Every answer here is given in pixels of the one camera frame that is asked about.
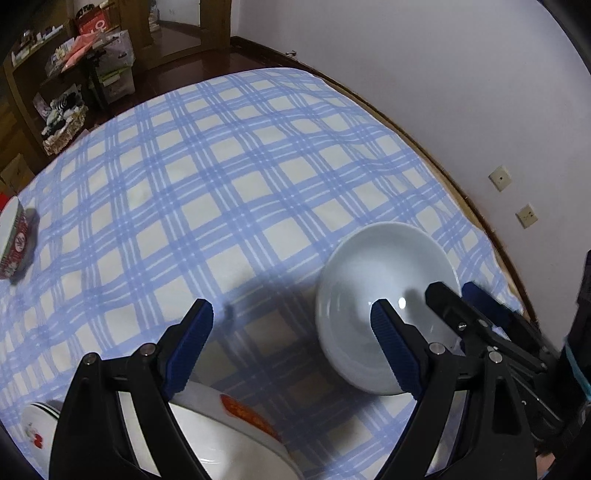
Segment cardboard box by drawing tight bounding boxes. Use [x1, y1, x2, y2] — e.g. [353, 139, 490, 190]
[0, 154, 35, 195]

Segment blue plaid tablecloth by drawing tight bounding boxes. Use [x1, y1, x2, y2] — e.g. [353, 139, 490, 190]
[0, 68, 525, 480]

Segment pink packet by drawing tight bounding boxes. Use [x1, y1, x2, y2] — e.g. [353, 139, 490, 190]
[62, 34, 100, 70]

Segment red box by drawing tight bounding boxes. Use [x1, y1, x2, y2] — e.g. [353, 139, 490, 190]
[76, 4, 112, 35]

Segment red floral patterned bowl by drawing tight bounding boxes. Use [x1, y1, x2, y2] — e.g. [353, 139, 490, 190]
[168, 385, 305, 480]
[0, 196, 38, 280]

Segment wooden door frame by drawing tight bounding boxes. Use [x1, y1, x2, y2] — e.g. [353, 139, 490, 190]
[148, 0, 232, 70]

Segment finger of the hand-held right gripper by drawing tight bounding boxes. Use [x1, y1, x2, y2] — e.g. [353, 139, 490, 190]
[462, 281, 561, 360]
[425, 281, 550, 373]

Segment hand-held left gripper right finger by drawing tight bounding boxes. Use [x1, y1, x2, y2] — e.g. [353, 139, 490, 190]
[369, 298, 539, 480]

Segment clear plastic storage box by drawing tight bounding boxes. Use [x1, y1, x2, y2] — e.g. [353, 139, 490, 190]
[92, 30, 136, 104]

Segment plain white bowl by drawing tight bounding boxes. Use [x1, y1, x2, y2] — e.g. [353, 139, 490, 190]
[315, 222, 461, 396]

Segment small black side table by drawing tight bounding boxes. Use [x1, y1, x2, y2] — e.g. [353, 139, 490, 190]
[39, 46, 134, 121]

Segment beige wall socket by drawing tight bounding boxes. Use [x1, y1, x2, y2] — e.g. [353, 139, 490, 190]
[516, 203, 539, 228]
[489, 165, 512, 191]

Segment wooden shelf unit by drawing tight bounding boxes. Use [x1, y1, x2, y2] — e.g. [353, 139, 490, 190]
[2, 18, 88, 153]

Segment wicker basket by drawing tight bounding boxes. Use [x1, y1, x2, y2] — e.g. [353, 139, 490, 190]
[41, 108, 88, 155]

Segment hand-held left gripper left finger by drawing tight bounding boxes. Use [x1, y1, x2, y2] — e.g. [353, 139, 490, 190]
[50, 298, 214, 480]

